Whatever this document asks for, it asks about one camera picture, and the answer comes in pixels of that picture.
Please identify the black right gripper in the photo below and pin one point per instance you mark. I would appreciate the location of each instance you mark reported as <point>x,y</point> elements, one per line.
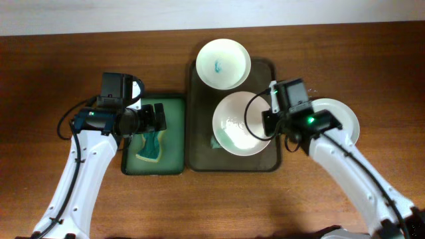
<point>270,128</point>

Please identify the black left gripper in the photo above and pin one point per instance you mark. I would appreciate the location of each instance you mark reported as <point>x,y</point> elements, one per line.
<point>152,124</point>

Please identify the green and yellow sponge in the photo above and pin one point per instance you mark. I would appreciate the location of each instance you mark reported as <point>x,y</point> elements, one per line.
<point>152,149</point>

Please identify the white plate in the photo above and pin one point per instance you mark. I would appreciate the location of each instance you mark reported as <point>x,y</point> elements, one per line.
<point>237,123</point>
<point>223,64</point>
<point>343,113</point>

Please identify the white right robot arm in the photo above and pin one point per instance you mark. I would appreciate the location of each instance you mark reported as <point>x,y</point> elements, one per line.
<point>386,212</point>

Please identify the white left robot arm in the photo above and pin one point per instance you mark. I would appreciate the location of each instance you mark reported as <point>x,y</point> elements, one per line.
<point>96,136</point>

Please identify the black tray with soapy water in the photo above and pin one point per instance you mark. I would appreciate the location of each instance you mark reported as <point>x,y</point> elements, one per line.
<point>172,141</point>

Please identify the brown serving tray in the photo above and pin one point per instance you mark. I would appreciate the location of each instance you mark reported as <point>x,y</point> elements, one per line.
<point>200,155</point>

